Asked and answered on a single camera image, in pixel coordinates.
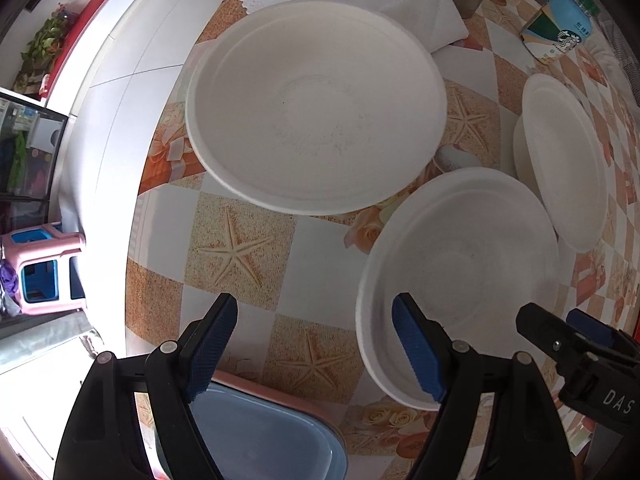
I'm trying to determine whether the blue square plate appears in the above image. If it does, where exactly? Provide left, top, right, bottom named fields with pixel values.
left=154, top=378, right=350, bottom=480

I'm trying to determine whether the white foam bowl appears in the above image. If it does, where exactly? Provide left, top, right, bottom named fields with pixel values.
left=355, top=168, right=559, bottom=410

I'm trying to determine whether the green potted plant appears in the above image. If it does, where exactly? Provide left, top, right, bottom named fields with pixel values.
left=12, top=4, right=77, bottom=99

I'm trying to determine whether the small white foam plate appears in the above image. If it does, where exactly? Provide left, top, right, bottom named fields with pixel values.
left=521, top=74, right=608, bottom=252

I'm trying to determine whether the pink plastic stool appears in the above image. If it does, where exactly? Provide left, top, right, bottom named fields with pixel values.
left=1, top=223, right=87, bottom=315

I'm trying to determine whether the large white foam plate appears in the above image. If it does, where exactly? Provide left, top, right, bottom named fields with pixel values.
left=186, top=1, right=447, bottom=216

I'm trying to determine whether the white foam bowl underneath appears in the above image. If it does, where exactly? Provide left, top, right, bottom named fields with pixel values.
left=512, top=116, right=542, bottom=200

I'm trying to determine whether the blue label bottle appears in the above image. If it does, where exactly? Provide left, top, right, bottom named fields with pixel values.
left=521, top=0, right=600, bottom=65

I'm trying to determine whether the white napkin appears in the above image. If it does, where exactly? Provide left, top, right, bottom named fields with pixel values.
left=337, top=0, right=470, bottom=53

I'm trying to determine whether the black glass cabinet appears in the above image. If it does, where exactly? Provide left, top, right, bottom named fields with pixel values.
left=0, top=89, right=68, bottom=234

